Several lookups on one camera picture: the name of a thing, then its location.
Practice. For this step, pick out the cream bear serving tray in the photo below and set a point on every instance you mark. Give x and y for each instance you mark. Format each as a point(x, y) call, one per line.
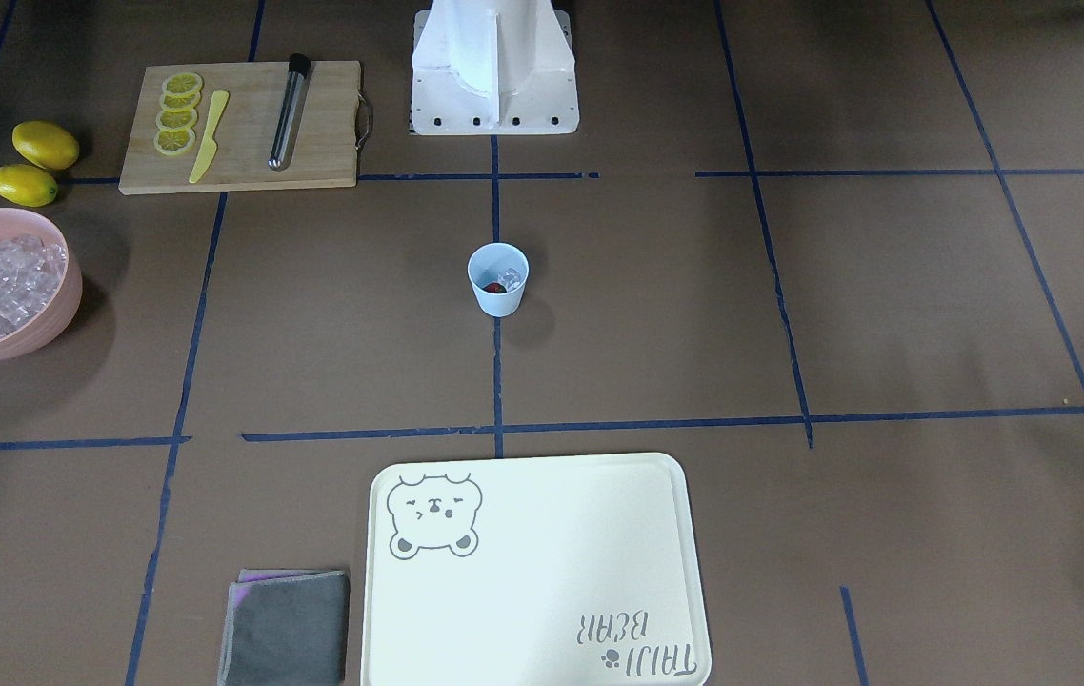
point(547, 570)

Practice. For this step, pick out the wooden cutting board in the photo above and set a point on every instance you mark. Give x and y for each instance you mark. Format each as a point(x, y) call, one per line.
point(325, 139)

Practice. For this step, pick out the lemon slice nearest board edge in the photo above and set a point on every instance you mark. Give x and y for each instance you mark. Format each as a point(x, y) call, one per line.
point(174, 143)

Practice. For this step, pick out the whole lemon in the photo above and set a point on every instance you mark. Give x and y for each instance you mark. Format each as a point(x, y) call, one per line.
point(46, 145)
point(27, 186)

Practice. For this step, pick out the lower whole lemon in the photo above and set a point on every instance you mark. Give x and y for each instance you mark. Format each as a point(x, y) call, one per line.
point(27, 186)

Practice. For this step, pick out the pink bowl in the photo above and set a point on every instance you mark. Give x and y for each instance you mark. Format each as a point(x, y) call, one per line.
point(63, 306)

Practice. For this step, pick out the lemon slice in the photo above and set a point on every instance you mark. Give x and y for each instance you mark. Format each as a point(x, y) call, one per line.
point(179, 102)
point(179, 120)
point(182, 84)

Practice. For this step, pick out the steel cylinder tool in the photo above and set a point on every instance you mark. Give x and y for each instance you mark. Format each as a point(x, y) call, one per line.
point(298, 72)

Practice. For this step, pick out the yellow plastic knife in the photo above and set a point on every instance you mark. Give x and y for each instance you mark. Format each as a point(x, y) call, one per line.
point(208, 147)

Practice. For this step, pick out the grey folded cloth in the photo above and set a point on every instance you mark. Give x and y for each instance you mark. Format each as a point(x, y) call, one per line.
point(285, 627)

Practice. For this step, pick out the upper whole lemon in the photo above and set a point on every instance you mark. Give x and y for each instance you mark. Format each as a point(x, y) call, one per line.
point(46, 145)

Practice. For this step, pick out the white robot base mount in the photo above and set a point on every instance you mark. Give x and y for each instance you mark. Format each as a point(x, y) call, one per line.
point(493, 68)

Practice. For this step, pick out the light blue plastic cup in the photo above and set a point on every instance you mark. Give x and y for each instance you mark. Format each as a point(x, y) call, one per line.
point(482, 268)

